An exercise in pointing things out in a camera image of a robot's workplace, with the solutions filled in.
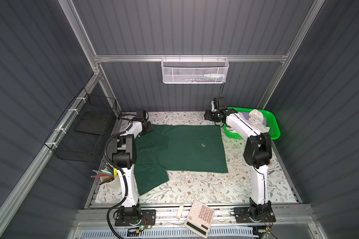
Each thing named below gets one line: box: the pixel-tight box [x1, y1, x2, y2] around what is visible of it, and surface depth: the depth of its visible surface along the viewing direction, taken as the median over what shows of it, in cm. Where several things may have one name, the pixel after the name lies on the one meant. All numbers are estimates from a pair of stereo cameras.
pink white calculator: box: [183, 200, 215, 239], surface depth 73 cm
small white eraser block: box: [175, 204, 184, 221], surface depth 75 cm
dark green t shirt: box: [133, 124, 229, 197], surface depth 98 cm
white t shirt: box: [237, 108, 271, 134], surface depth 109 cm
